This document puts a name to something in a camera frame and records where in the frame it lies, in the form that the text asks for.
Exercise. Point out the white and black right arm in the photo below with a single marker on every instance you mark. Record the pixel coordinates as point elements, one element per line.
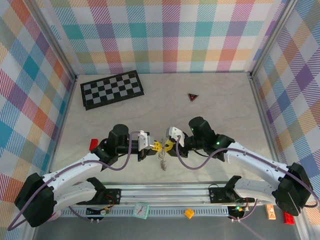
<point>250,157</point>

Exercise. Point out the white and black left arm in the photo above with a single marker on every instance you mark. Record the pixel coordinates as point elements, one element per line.
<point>75,165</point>

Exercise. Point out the small red block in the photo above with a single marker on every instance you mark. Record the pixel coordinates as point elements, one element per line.
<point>93,144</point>

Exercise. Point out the red and black triangle piece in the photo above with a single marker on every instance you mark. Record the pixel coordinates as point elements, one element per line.
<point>192,97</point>

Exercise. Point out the black and silver chessboard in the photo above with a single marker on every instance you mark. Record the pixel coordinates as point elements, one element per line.
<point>112,90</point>

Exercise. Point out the mint green square clock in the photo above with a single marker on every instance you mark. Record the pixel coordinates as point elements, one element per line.
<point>140,210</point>

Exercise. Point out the yellow toy brick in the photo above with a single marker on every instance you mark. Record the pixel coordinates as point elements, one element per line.
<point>189,213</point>

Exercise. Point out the orange wooden block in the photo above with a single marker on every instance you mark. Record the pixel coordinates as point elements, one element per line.
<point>270,212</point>

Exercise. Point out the red toy brick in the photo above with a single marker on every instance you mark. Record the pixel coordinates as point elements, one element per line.
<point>288,219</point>

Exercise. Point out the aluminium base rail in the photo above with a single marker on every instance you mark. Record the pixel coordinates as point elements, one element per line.
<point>162,192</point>

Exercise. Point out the aluminium side rail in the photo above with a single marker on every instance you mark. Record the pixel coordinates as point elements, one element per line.
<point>63,110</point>
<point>262,115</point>

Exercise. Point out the aluminium corner post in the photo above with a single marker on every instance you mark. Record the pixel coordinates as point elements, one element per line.
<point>53,42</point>
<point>272,37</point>

